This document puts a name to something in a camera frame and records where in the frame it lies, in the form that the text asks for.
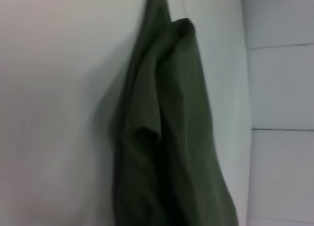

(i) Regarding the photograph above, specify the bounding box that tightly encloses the dark green t-shirt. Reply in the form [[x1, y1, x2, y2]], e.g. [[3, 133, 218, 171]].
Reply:
[[108, 0, 240, 226]]

